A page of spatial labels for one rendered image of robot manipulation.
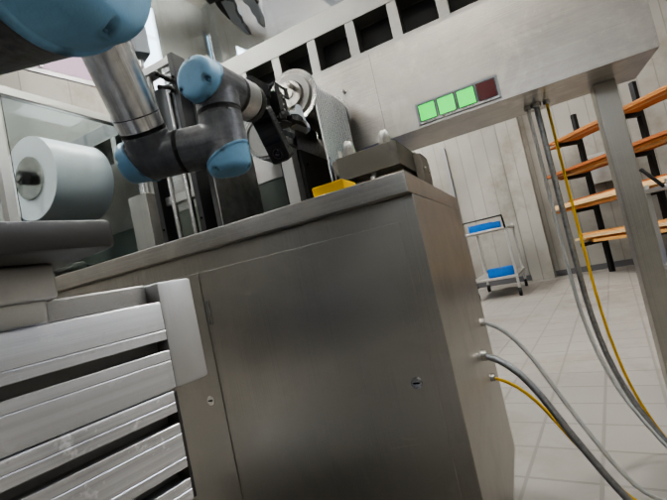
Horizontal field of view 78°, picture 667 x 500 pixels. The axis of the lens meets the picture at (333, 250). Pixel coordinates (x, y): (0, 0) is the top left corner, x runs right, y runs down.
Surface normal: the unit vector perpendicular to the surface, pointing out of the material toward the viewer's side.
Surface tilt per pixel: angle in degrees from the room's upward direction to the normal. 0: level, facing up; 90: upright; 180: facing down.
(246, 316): 90
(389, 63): 90
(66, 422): 90
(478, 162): 90
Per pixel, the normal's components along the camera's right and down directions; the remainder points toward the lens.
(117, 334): 0.80, -0.21
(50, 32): 0.25, 0.95
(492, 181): -0.55, 0.07
